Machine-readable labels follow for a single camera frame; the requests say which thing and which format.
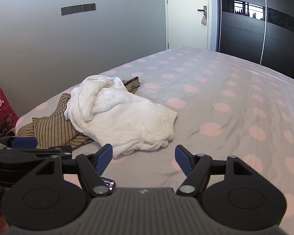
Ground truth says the smartphone with lit screen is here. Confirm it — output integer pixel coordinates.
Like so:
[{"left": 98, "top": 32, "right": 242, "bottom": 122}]
[{"left": 101, "top": 177, "right": 116, "bottom": 192}]

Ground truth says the grey wall switch panel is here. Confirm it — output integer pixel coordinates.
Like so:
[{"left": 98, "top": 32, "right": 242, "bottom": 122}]
[{"left": 60, "top": 3, "right": 96, "bottom": 16}]

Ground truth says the dark sliding wardrobe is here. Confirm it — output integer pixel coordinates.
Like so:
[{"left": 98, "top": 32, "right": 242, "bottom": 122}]
[{"left": 219, "top": 0, "right": 294, "bottom": 78}]

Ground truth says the black door handle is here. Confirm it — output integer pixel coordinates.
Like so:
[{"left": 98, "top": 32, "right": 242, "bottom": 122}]
[{"left": 197, "top": 5, "right": 207, "bottom": 16}]

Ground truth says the white muslin garment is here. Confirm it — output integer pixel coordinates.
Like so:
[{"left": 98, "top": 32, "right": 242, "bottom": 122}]
[{"left": 64, "top": 75, "right": 178, "bottom": 158}]

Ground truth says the brown striped shirt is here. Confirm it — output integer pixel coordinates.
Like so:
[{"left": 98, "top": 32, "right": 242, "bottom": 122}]
[{"left": 17, "top": 75, "right": 141, "bottom": 149}]

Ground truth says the red shopping bag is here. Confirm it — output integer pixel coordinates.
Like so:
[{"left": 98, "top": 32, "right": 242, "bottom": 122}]
[{"left": 0, "top": 74, "right": 20, "bottom": 134}]

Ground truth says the white door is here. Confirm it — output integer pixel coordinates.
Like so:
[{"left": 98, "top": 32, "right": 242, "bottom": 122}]
[{"left": 166, "top": 0, "right": 210, "bottom": 50}]

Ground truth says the grey pink-dotted bed sheet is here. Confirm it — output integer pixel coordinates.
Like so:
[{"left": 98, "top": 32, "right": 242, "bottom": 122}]
[{"left": 14, "top": 46, "right": 294, "bottom": 235}]

